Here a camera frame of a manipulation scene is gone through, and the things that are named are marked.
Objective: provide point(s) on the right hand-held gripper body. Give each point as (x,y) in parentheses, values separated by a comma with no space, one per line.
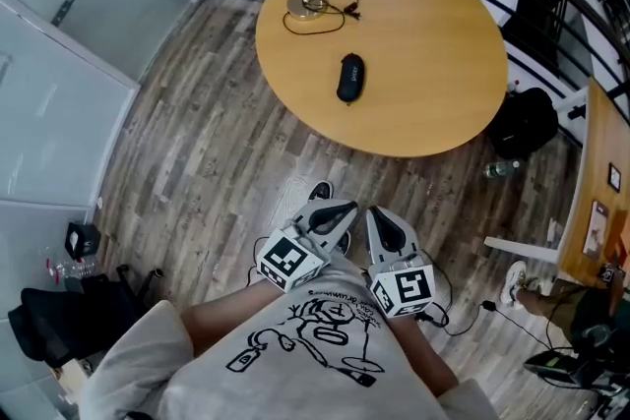
(394,275)

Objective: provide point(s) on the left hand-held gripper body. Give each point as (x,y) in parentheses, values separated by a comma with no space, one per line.
(295,251)

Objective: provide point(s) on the black zippered glasses case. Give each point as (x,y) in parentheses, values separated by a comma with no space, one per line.
(350,77)

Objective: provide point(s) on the person's right forearm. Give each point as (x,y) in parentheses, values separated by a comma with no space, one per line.
(421,351)

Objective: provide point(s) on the person's left forearm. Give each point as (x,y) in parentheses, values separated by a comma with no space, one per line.
(221,319)

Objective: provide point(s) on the person's black right shoe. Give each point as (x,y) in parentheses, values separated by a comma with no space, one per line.
(345,244)

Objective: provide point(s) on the person's black shoe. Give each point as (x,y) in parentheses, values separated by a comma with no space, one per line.
(345,244)
(321,191)

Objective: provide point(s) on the person's black left shoe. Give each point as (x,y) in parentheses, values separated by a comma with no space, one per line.
(321,191)

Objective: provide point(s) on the grey printed t-shirt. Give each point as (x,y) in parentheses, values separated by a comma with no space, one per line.
(295,359)

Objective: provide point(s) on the clear plastic water bottle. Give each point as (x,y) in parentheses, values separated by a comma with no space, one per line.
(501,169)

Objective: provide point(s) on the black electronic device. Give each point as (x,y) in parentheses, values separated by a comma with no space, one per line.
(566,365)

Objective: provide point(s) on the black backpack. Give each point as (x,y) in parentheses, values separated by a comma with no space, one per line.
(524,123)

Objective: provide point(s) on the brown booklet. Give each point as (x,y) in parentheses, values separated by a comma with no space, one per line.
(596,229)

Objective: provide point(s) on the black tissue box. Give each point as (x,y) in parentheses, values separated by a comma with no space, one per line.
(81,239)

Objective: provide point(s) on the empty clear plastic bottle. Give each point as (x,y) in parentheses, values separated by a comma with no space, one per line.
(74,268)

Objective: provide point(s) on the black office chair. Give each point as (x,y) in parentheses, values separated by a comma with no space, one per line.
(64,315)

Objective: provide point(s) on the small black framed card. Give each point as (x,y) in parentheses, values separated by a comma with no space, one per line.
(615,177)

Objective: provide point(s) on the wooden desk with white frame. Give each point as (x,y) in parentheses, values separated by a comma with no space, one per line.
(598,147)

